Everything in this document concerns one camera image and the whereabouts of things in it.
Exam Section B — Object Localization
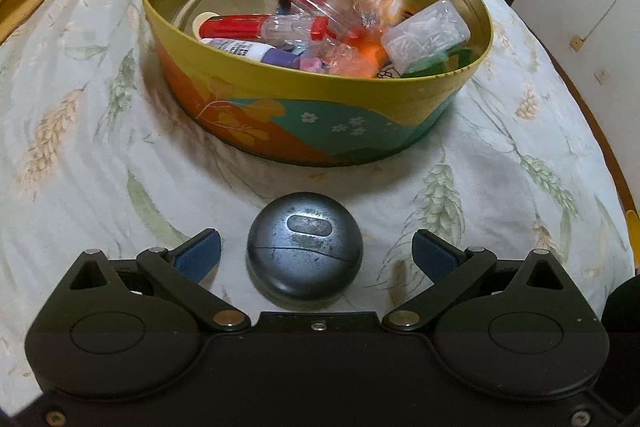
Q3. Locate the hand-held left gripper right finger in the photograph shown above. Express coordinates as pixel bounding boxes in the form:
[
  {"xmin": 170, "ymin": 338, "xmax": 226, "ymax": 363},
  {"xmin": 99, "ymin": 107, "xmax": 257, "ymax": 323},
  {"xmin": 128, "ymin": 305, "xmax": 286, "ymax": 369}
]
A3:
[{"xmin": 382, "ymin": 229, "xmax": 569, "ymax": 334}]

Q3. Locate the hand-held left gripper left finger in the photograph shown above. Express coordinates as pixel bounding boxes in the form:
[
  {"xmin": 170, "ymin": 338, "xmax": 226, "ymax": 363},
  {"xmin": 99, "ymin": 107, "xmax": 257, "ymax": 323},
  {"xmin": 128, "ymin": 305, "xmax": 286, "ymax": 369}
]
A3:
[{"xmin": 70, "ymin": 228, "xmax": 252, "ymax": 334}]

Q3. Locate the round dark grey case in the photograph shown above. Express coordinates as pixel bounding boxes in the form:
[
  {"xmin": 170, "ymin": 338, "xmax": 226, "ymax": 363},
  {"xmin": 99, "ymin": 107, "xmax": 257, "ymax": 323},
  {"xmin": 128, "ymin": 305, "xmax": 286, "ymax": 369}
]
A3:
[{"xmin": 246, "ymin": 193, "xmax": 359, "ymax": 311}]

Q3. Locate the round colourful floral tin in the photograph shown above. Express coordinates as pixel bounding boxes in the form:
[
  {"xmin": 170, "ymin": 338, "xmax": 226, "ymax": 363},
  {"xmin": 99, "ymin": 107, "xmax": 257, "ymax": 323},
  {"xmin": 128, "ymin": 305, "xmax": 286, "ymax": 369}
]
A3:
[{"xmin": 141, "ymin": 0, "xmax": 495, "ymax": 168}]

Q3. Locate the wheat print bedspread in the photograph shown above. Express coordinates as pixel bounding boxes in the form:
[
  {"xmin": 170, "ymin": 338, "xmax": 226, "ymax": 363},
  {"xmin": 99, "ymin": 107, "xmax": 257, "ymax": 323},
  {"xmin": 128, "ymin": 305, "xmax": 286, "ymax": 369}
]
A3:
[{"xmin": 0, "ymin": 0, "xmax": 637, "ymax": 408}]

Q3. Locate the green packet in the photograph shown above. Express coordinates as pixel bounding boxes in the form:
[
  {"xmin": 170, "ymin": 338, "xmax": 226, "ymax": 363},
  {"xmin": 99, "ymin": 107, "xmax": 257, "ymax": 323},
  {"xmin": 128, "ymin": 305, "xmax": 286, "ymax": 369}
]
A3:
[{"xmin": 400, "ymin": 47, "xmax": 474, "ymax": 78}]

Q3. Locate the white glue stick purple cap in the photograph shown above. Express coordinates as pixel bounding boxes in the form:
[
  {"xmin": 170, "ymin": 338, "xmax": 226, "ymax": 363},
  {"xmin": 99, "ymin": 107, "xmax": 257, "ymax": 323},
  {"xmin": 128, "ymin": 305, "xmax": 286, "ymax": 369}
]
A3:
[{"xmin": 202, "ymin": 38, "xmax": 304, "ymax": 69}]

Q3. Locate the clear box of metal clips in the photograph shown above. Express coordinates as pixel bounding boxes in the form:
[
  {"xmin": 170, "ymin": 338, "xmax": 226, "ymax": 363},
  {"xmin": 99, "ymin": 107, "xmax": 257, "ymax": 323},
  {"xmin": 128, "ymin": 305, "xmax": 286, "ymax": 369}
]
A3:
[{"xmin": 381, "ymin": 0, "xmax": 472, "ymax": 74}]

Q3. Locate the wooden bed frame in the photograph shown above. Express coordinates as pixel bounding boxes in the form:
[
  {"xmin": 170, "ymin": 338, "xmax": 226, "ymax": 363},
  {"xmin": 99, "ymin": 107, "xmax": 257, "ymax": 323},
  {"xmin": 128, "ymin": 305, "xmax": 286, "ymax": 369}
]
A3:
[{"xmin": 544, "ymin": 48, "xmax": 640, "ymax": 239}]

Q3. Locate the hanging cord with tag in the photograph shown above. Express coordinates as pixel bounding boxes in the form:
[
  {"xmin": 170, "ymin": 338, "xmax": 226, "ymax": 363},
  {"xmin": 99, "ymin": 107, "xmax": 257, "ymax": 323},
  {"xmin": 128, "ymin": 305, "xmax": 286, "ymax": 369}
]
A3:
[{"xmin": 570, "ymin": 0, "xmax": 639, "ymax": 50}]

